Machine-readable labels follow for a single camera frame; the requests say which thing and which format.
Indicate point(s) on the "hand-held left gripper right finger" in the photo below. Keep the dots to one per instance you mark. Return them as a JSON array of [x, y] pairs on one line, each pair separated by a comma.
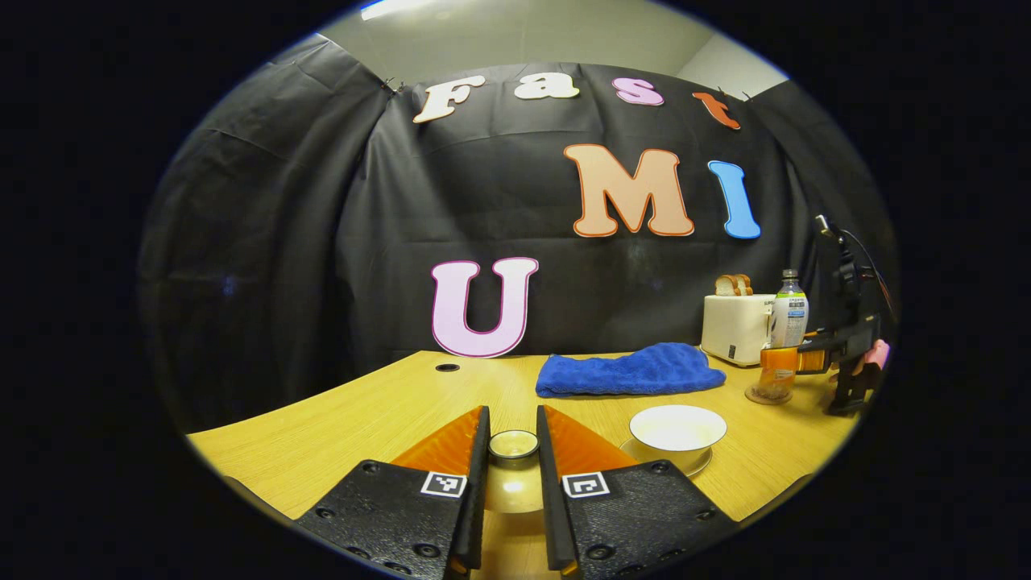
[[549, 499]]

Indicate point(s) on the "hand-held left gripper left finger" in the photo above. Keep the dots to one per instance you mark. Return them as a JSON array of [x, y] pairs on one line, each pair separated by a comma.
[[477, 499]]

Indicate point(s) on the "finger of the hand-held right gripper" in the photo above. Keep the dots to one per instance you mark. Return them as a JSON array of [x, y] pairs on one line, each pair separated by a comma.
[[809, 360]]

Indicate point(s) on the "white teacup lid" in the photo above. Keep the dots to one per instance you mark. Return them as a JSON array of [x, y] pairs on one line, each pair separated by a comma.
[[514, 483]]

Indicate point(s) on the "clear water bottle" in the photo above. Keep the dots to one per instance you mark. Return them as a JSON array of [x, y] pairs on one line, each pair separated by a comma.
[[789, 318]]

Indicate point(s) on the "white teacup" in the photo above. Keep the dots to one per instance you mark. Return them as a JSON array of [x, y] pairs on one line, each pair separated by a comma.
[[676, 427]]

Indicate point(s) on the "white toaster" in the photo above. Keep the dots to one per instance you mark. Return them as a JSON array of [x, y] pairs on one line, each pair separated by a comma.
[[733, 330]]

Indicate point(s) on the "toast bread slice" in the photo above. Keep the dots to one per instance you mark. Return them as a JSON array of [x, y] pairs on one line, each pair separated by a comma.
[[725, 286], [743, 283]]

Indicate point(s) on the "white saucer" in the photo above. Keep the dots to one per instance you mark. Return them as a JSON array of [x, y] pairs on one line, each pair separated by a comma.
[[693, 461]]

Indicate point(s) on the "blue towel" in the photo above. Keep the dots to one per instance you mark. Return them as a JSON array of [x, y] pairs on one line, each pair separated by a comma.
[[628, 370]]

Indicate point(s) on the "black backdrop cloth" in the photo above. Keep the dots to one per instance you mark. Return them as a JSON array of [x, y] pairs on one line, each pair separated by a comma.
[[322, 242]]

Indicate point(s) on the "ceiling light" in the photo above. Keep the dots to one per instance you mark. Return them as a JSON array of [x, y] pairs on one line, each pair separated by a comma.
[[403, 8]]

